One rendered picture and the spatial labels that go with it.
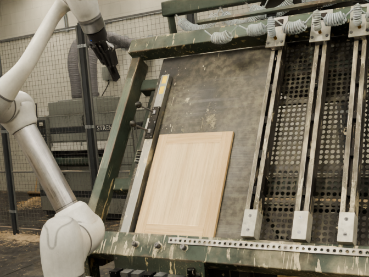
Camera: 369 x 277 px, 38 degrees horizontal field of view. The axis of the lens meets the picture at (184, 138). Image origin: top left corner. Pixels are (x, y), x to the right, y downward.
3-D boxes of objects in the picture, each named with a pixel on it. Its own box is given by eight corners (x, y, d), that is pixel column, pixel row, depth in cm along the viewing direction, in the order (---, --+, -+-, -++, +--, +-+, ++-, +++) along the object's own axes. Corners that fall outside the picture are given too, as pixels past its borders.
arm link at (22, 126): (66, 268, 218) (88, 251, 239) (99, 251, 214) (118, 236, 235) (-24, 101, 220) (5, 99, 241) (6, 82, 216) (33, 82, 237)
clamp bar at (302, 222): (291, 243, 231) (273, 224, 213) (318, 25, 282) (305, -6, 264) (314, 245, 226) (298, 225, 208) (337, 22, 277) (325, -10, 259)
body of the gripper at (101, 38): (108, 24, 205) (117, 45, 210) (93, 22, 210) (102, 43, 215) (95, 35, 201) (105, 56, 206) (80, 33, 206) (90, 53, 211)
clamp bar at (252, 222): (242, 241, 242) (221, 222, 224) (276, 31, 293) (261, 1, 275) (263, 242, 237) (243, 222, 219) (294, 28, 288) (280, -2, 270)
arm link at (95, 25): (88, 9, 207) (94, 22, 210) (72, 21, 202) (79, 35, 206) (105, 10, 201) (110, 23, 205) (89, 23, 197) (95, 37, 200)
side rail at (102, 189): (92, 236, 291) (80, 228, 282) (140, 67, 338) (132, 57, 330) (101, 236, 288) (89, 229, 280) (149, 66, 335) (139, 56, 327)
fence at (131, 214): (124, 234, 274) (119, 232, 271) (165, 78, 315) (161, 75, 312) (132, 235, 272) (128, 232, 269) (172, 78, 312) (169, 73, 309)
